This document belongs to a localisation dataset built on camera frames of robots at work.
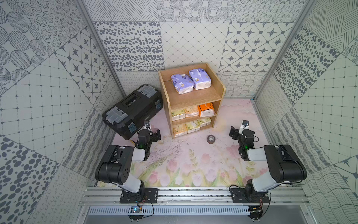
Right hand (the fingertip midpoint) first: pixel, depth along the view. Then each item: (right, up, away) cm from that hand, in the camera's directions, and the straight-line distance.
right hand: (239, 128), depth 95 cm
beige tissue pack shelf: (-33, +12, -9) cm, 36 cm away
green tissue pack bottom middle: (-32, +2, +1) cm, 32 cm away
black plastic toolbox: (-74, +9, -8) cm, 75 cm away
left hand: (-61, 0, 0) cm, 61 cm away
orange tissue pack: (-25, +13, -11) cm, 30 cm away
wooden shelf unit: (-17, +2, +4) cm, 18 cm away
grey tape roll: (-19, -7, +1) cm, 21 cm away
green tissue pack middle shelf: (-42, +10, -12) cm, 44 cm away
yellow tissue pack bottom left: (-41, -1, 0) cm, 41 cm away
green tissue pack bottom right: (-23, +5, +4) cm, 24 cm away
